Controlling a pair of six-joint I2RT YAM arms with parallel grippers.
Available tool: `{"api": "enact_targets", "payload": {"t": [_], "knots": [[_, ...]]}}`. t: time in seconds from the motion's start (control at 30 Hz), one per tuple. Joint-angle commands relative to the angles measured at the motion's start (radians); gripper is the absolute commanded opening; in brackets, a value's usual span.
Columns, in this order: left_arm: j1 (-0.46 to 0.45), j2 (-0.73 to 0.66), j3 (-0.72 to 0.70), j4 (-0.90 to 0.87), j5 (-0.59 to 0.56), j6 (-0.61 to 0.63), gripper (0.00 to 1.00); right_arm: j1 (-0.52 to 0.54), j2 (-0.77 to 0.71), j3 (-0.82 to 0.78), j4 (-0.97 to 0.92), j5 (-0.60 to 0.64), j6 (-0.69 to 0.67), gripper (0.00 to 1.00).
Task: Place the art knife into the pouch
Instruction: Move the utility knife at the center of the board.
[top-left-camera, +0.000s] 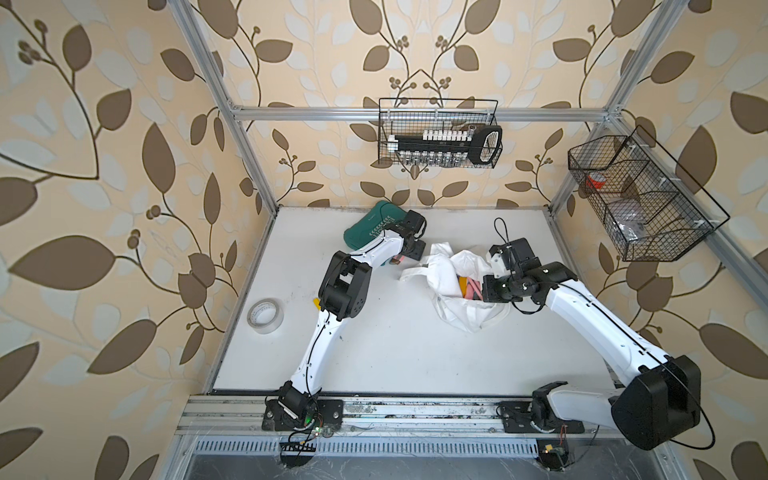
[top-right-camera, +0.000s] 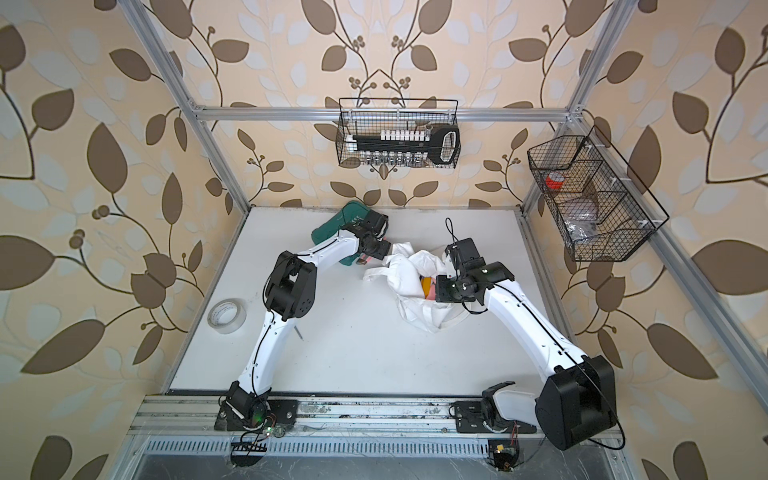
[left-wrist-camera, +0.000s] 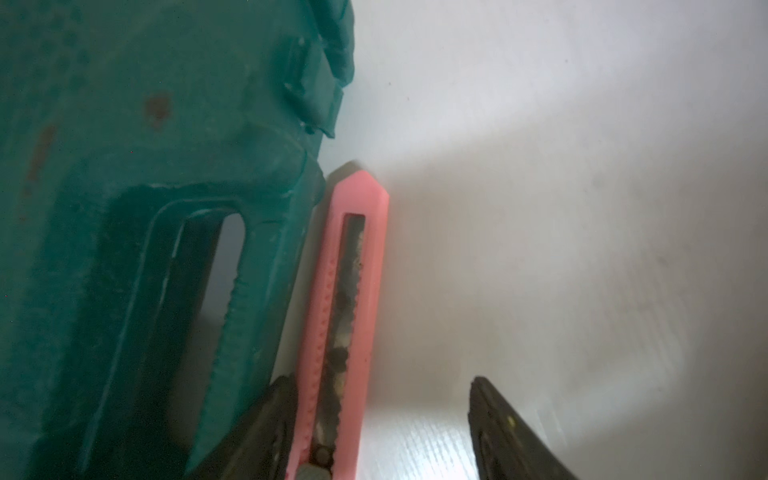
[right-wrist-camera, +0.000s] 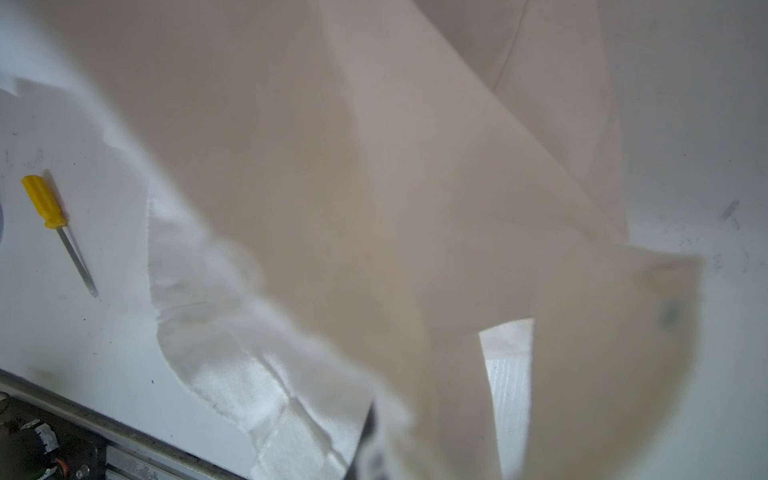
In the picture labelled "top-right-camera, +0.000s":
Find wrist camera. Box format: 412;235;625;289
445;238;486;276
357;210;389;238

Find small yellow utility knife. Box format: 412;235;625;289
420;277;434;298

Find black wire basket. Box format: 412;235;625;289
335;97;461;168
527;126;669;262

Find black socket bit set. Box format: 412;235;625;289
336;125;461;168

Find clear plastic bag in basket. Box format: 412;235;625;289
561;198;598;241

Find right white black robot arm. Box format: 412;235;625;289
436;262;621;450

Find green plastic tool case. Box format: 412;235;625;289
311;200;372;266

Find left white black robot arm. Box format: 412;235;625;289
225;228;392;427

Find pink utility knife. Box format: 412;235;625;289
356;254;373;265
425;282;437;301

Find clear tape roll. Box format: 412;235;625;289
207;298;247;335

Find white printed tote bag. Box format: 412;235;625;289
363;242;469;334

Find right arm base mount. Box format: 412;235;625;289
448;400;537;434

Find black wire basket right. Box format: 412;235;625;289
527;126;669;262

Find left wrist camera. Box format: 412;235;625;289
357;210;389;238

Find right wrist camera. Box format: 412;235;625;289
445;238;486;276

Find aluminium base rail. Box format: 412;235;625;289
127;394;626;440

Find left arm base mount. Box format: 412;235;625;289
214;399;299;435

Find red small item in basket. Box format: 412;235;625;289
545;171;566;192

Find black wire basket centre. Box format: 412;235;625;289
335;97;461;168

